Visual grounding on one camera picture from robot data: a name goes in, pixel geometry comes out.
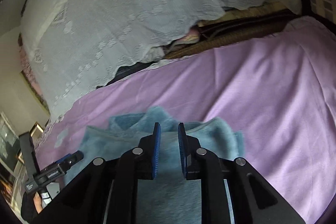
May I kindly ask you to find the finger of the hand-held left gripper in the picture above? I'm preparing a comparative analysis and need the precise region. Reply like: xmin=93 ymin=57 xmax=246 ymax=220
xmin=56 ymin=150 xmax=84 ymax=170

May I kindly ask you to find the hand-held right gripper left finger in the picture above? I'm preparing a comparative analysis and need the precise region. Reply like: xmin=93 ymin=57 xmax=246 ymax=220
xmin=49 ymin=122 xmax=161 ymax=224

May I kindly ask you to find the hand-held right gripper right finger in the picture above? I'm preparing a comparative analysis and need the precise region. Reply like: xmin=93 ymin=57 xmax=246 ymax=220
xmin=178 ymin=122 xmax=306 ymax=224

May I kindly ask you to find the blue fleece baby onesie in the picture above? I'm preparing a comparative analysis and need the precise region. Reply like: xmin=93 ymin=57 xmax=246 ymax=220
xmin=64 ymin=106 xmax=246 ymax=224

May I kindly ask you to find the person's left hand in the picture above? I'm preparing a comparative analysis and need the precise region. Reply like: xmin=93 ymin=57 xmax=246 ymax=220
xmin=33 ymin=191 xmax=49 ymax=214

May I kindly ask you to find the metal framed cabinet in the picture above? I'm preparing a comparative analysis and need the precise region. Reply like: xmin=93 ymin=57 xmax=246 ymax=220
xmin=0 ymin=111 xmax=44 ymax=188

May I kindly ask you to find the white floral bed sheet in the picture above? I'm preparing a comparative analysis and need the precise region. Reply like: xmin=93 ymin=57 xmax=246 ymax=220
xmin=33 ymin=114 xmax=69 ymax=151

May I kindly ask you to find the purple bed sheet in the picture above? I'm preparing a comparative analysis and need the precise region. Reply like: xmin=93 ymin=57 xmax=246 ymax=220
xmin=34 ymin=15 xmax=336 ymax=224

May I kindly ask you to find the pink floral pillow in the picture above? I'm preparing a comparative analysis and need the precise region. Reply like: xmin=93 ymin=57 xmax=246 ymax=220
xmin=18 ymin=32 xmax=42 ymax=98

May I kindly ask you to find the stack of folded blankets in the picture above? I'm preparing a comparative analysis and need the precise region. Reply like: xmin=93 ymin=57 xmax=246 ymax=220
xmin=97 ymin=2 xmax=302 ymax=88

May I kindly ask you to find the white lace cover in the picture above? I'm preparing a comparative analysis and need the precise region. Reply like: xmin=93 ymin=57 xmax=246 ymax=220
xmin=18 ymin=0 xmax=302 ymax=123

